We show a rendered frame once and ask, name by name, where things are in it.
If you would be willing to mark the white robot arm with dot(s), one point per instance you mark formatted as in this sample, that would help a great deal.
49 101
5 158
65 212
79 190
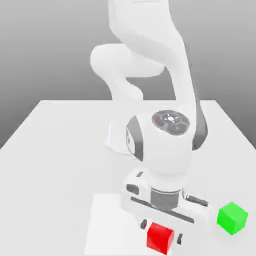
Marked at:
152 60

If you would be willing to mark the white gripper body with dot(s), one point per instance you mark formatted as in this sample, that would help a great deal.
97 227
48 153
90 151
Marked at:
138 210

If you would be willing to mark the small green cube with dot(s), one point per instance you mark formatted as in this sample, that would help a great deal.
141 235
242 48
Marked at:
232 218

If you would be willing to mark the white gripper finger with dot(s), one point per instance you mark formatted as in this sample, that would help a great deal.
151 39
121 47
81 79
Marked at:
179 239
143 224

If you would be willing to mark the small red cube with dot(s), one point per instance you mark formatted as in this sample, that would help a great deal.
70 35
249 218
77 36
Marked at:
158 238

